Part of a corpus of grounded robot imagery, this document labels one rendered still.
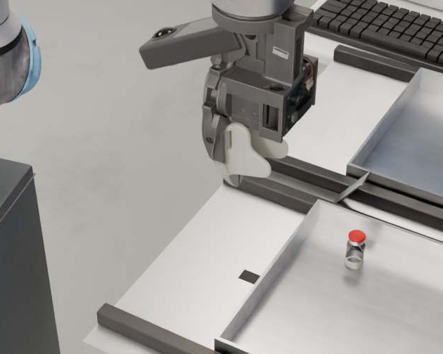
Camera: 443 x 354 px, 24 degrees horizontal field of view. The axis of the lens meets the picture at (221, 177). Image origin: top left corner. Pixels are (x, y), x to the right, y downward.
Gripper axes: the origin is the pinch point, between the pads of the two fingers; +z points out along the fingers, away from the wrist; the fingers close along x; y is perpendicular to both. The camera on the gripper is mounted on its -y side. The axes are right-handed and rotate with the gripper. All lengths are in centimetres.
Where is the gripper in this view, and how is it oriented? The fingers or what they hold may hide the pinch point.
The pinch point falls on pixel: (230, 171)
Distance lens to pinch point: 102.1
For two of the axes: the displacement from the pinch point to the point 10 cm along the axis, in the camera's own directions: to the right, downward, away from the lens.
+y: 8.7, 3.2, -3.8
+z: 0.0, 7.7, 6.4
